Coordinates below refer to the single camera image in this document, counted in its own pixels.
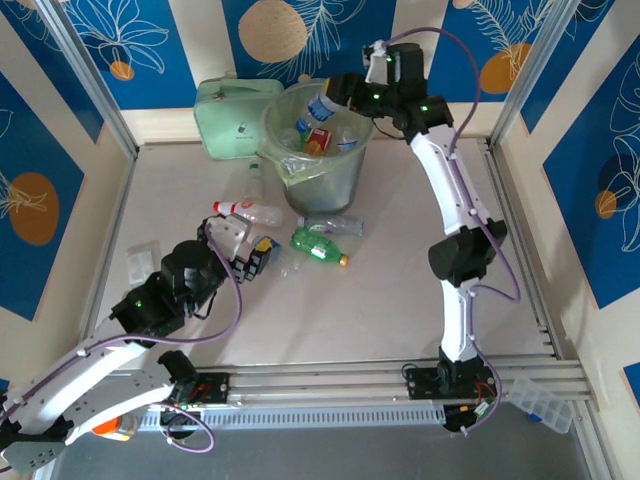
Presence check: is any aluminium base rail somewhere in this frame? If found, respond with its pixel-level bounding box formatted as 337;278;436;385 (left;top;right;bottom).
194;357;589;401

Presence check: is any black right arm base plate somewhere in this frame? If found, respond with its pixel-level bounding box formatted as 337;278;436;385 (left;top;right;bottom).
403;367;501;401

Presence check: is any mint green fabric bag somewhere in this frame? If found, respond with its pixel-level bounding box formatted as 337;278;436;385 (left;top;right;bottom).
193;69;285;161

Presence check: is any clear bottle red cap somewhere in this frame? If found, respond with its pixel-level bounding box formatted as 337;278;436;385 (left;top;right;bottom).
213;199;285;227

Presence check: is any translucent green plastic bin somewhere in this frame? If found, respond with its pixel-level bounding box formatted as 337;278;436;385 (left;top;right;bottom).
262;82;376;214

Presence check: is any clear bottle white cap green ring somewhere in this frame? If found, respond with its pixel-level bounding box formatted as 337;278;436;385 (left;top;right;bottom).
242;155;267;201

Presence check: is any jar with orange lid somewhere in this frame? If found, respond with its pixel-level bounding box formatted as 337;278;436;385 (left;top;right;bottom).
91;415;139;442

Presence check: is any grey slotted cable duct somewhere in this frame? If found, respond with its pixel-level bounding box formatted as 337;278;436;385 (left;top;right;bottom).
137;404;446;429

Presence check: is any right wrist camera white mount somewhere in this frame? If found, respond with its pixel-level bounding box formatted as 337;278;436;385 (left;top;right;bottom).
362;40;396;84

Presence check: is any red drink carton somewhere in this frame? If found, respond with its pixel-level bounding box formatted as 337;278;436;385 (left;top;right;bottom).
304;127;334;156

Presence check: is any clear bottle purple label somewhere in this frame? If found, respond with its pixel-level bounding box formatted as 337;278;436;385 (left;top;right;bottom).
297;214;365;236

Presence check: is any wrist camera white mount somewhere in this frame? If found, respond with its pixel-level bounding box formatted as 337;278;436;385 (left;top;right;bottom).
362;40;396;84
197;213;254;261

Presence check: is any aluminium frame post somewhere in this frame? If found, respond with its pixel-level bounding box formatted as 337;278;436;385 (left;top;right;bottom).
37;0;141;159
489;0;584;149

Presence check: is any large green bottle gold cap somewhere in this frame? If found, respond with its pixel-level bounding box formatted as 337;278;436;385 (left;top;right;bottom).
289;225;350;266

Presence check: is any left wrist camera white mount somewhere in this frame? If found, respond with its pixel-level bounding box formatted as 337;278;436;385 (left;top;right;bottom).
197;213;254;261

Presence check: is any clear plastic compartment box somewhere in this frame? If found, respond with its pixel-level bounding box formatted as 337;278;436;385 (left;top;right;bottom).
507;375;574;435

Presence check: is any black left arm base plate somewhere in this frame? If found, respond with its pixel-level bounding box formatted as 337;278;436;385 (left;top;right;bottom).
167;367;232;406

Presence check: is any translucent green bin liner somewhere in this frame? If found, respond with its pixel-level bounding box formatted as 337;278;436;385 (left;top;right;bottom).
258;77;376;184

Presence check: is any small clear plastic bag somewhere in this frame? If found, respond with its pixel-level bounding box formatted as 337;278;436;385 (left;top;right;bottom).
124;240;164;284

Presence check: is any crushed clear bottle blue label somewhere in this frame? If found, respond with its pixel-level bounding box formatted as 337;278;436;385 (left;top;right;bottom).
295;89;337;132

